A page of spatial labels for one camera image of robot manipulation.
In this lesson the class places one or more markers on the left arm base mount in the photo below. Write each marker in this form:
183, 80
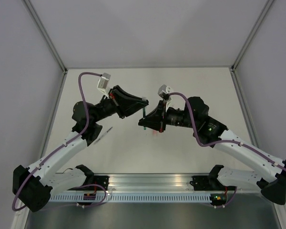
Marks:
97, 182

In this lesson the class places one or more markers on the aluminium frame post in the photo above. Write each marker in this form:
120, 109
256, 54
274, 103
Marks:
258, 23
41, 28

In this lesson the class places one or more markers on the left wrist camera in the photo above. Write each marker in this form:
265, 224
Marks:
103, 83

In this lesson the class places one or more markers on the green gel pen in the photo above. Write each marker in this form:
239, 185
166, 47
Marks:
144, 115

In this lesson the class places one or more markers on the right aluminium frame post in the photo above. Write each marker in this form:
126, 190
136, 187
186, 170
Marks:
258, 23

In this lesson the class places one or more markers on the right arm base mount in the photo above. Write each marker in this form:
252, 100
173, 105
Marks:
204, 183

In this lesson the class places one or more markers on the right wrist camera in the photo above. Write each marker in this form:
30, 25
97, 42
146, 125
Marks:
164, 92

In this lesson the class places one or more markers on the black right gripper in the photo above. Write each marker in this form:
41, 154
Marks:
157, 119

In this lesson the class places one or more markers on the left aluminium frame post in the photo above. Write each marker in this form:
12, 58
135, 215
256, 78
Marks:
41, 28

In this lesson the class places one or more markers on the orange marker pen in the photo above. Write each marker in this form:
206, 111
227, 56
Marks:
154, 133

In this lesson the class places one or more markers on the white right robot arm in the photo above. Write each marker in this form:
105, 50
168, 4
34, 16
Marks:
268, 173

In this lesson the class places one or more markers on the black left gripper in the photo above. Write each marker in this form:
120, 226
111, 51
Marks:
115, 97

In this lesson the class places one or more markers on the white slotted cable duct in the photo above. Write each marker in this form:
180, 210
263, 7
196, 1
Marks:
132, 197

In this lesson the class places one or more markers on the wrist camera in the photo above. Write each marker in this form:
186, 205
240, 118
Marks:
164, 92
103, 83

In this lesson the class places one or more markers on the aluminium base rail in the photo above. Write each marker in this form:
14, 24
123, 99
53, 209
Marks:
150, 183

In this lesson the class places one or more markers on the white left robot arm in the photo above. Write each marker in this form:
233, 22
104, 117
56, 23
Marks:
36, 184

